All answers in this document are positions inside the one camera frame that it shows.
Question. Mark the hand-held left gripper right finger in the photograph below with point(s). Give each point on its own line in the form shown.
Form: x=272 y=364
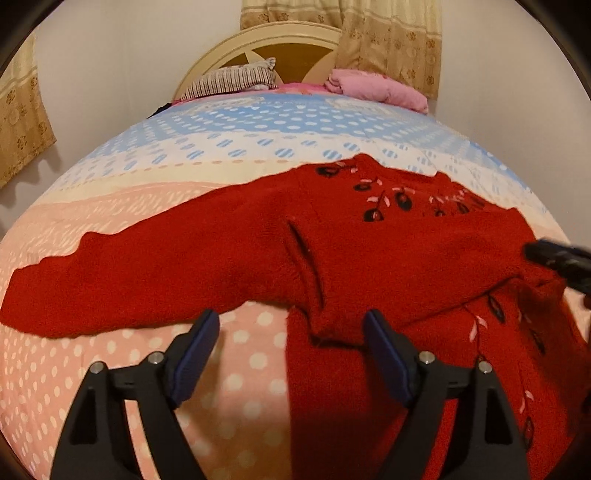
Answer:
x=385 y=355

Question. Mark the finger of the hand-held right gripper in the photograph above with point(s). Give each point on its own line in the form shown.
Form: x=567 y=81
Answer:
x=558 y=256

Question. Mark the striped pillow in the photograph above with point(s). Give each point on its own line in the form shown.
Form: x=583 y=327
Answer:
x=226 y=81

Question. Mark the pink bed sheet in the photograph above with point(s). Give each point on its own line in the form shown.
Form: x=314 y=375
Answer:
x=300 y=86

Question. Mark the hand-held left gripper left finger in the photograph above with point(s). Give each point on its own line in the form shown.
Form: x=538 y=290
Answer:
x=196 y=350

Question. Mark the red knitted sweater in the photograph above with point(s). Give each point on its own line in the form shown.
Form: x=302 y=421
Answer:
x=369 y=249

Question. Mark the polka dot quilt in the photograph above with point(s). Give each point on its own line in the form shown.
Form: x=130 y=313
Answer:
x=138 y=161

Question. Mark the pink pillow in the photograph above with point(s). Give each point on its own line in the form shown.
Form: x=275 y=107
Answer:
x=392 y=90

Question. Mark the cream wooden headboard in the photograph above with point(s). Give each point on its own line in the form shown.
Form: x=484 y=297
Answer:
x=286 y=48

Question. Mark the beige patterned curtain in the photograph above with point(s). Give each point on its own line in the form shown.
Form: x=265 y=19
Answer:
x=388 y=41
x=23 y=120

